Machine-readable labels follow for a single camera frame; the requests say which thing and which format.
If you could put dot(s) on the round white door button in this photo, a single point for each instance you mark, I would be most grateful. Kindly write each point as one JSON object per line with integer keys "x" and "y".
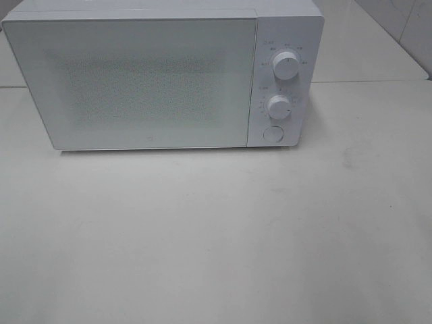
{"x": 273, "y": 134}

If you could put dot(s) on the white timer knob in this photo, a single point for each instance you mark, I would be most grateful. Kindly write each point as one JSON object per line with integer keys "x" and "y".
{"x": 279, "y": 107}

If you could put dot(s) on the white microwave door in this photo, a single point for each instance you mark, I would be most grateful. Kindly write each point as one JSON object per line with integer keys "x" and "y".
{"x": 130, "y": 84}

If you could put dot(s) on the upper white power knob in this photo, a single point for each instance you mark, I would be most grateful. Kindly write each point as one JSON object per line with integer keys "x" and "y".
{"x": 285, "y": 64}

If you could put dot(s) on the white microwave oven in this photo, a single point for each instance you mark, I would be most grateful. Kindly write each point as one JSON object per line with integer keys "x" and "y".
{"x": 296, "y": 25}

